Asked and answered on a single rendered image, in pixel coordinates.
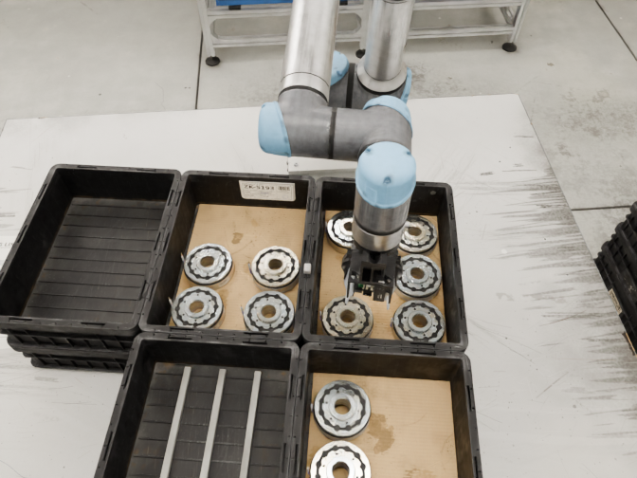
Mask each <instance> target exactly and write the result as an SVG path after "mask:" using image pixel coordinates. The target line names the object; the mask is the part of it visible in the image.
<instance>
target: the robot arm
mask: <svg viewBox="0 0 637 478"><path fill-rule="evenodd" d="M339 1H340V0H293V4H292V10H291V16H290V23H289V29H288V35H287V41H286V48H285V53H284V60H283V66H282V77H281V83H280V90H279V97H278V102H276V101H273V102H265V103H264V104H263V105H262V108H261V111H260V115H259V121H258V141H259V145H260V148H261V149H262V151H263V152H265V153H267V154H273V155H276V156H287V157H291V156H297V157H310V158H321V159H332V160H342V161H353V162H357V167H356V171H355V184H356V186H355V208H354V215H353V227H352V233H353V239H354V244H352V247H351V249H348V250H347V253H346V254H345V255H344V256H343V258H342V264H341V268H342V270H343V272H344V278H343V281H344V284H345V288H346V299H345V303H346V304H347V303H348V301H349V298H350V296H354V294H355V292H356V293H362V291H363V295H365V296H369V297H371V296H372V294H373V301H378V302H384V301H386V300H387V310H389V308H390V303H391V295H392V293H393V292H394V290H395V289H396V287H397V281H398V279H399V278H400V277H402V275H403V263H402V261H401V256H398V250H397V249H398V248H399V245H400V241H401V239H402V237H403V232H404V228H405V229H408V228H409V227H410V222H408V221H407V216H408V212H409V207H410V200H411V195H412V192H413V190H414V187H415V183H416V161H415V158H414V157H413V155H412V154H411V140H412V136H413V129H412V125H411V116H410V110H409V108H408V107H407V106H406V104H407V102H408V98H409V93H410V86H411V70H410V68H408V67H406V64H405V62H404V60H403V58H404V53H405V48H406V44H407V40H408V35H409V30H410V21H411V16H412V12H413V7H414V2H415V0H371V4H370V14H369V24H368V33H367V42H366V51H365V55H364V56H363V57H362V58H361V60H360V61H359V63H358V64H357V63H349V61H348V59H347V57H346V56H345V55H344V54H340V52H337V51H335V42H336V34H337V18H338V10H339Z"/></svg>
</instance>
